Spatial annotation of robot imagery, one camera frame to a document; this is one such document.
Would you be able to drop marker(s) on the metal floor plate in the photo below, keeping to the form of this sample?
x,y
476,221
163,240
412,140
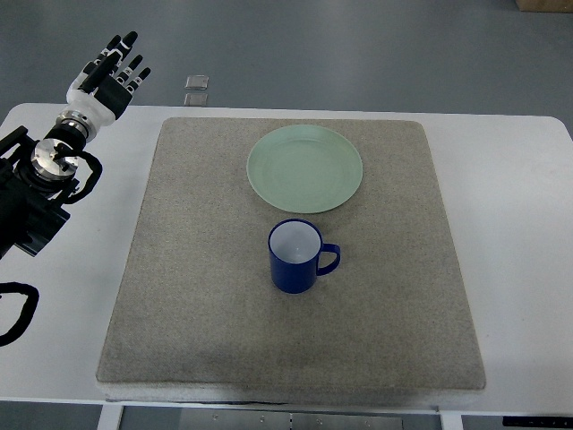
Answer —
x,y
195,99
197,82

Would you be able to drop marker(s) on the light green plate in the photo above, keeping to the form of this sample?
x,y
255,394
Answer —
x,y
304,169

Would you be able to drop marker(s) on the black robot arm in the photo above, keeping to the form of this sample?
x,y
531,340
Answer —
x,y
40,177

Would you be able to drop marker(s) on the beige fabric mat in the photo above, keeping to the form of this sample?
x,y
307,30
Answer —
x,y
227,298

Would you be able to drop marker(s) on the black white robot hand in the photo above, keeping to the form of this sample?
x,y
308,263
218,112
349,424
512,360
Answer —
x,y
105,86

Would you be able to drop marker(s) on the lower metal floor plate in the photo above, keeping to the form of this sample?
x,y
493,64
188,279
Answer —
x,y
195,99

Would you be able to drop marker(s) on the blue enamel mug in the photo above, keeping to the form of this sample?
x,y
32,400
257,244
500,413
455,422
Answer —
x,y
298,256

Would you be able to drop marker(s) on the cardboard box corner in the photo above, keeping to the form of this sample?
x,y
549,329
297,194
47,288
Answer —
x,y
545,6

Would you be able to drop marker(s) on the upper metal floor plate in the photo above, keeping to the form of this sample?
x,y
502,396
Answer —
x,y
197,82

